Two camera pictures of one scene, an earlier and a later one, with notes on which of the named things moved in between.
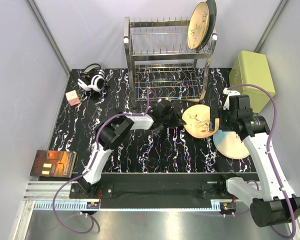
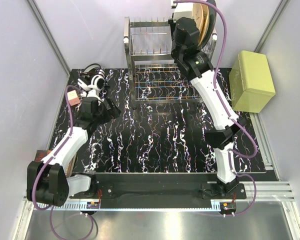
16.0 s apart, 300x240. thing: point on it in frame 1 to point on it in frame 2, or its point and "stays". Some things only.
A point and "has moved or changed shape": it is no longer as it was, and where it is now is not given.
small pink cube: [72, 98] stays
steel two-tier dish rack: [163, 67] stays
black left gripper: [175, 116] to [109, 108]
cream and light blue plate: [230, 145] has moved or changed shape
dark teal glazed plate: [212, 11] stays
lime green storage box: [252, 68] stays
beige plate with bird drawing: [197, 117] to [198, 18]
